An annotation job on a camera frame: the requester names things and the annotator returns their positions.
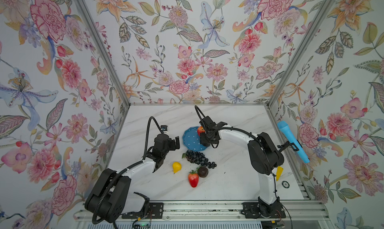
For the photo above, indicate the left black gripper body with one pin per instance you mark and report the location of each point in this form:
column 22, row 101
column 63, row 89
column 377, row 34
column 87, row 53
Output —
column 168, row 148

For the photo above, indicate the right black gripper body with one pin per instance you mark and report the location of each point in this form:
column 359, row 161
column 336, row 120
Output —
column 206, row 138

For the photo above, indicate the red apple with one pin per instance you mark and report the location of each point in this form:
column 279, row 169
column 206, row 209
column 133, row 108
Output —
column 200, row 130

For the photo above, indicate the blue polka dot plate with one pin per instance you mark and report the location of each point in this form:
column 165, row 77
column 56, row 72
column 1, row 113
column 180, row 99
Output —
column 191, row 140

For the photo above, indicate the yellow lemon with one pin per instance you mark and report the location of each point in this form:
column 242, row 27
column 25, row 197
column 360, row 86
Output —
column 176, row 167

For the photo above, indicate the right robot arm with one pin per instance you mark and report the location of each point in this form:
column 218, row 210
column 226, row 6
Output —
column 264, row 158

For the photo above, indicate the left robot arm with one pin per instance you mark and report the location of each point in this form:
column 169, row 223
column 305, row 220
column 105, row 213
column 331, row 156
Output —
column 111, row 196

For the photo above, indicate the dark grape bunch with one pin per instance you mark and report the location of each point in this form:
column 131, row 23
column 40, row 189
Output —
column 198, row 158

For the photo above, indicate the red strawberry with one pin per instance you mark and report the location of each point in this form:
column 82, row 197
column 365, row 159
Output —
column 193, row 178

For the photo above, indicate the blue microphone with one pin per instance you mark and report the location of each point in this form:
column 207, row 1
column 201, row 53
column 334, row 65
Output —
column 285, row 129

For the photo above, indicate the black microphone stand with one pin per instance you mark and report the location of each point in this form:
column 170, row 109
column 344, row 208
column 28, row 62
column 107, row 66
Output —
column 286, row 145

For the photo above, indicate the yellow cone piece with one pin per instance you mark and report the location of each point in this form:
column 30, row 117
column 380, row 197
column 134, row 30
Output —
column 279, row 172

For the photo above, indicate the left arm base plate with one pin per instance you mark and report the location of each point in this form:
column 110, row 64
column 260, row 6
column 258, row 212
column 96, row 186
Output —
column 150, row 211

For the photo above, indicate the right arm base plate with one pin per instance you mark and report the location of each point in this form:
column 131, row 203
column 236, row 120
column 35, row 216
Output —
column 255, row 210

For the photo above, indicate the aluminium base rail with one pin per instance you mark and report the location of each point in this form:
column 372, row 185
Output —
column 295, row 210

